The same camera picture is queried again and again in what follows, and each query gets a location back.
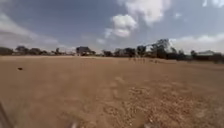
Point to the small dark stone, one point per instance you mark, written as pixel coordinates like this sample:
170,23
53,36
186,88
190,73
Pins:
20,68

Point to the row of trees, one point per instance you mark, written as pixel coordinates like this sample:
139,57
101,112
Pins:
140,51

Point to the brown dirt ground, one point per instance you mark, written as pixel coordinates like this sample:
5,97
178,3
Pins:
100,86

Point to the dark building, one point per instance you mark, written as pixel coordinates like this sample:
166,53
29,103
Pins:
83,50

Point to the pale-roofed building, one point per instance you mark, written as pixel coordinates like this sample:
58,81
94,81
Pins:
206,55

